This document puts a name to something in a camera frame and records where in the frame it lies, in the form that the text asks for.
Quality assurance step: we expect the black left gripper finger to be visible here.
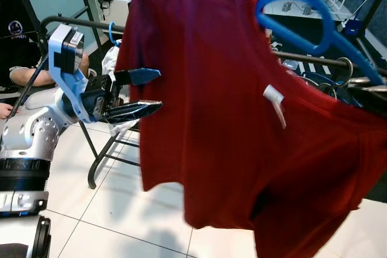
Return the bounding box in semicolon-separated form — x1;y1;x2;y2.
114;68;162;87
108;101;163;124

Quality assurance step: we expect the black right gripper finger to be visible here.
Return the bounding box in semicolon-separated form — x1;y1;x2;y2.
350;79;387;91
354;92;387;115

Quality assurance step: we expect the red t-shirt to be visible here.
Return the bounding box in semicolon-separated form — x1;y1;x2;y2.
115;0;387;258

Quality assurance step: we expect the white plastic bag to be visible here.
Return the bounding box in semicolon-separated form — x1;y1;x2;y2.
100;44;141;137

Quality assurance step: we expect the small blue hook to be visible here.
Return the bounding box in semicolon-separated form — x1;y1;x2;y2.
107;21;123;49

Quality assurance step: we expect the seated person black shirt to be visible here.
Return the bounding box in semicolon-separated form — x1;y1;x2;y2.
0;0;90;120

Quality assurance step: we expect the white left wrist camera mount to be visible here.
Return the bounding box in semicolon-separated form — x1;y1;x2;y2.
47;24;100;124

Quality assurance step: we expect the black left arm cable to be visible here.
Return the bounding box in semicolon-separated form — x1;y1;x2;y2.
9;51;55;120

